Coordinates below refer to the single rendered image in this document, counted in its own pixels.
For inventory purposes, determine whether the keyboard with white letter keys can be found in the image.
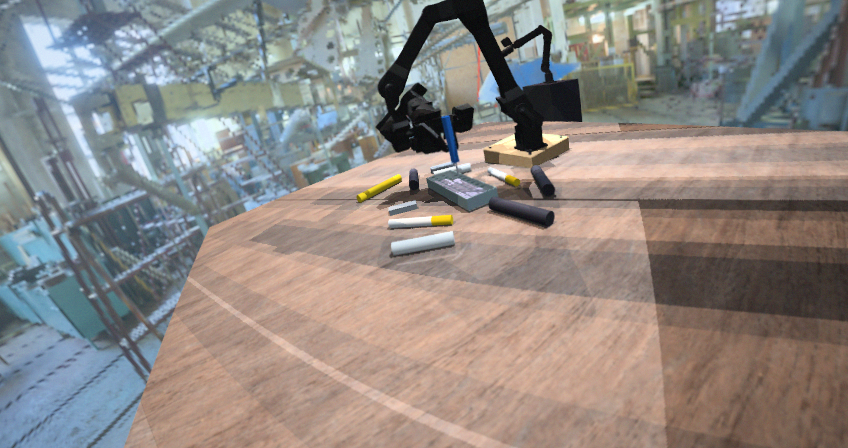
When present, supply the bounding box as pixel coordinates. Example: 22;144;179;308
426;169;499;213

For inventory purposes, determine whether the blue stylus with white tip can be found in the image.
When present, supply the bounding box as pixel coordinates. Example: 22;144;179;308
442;116;460;175

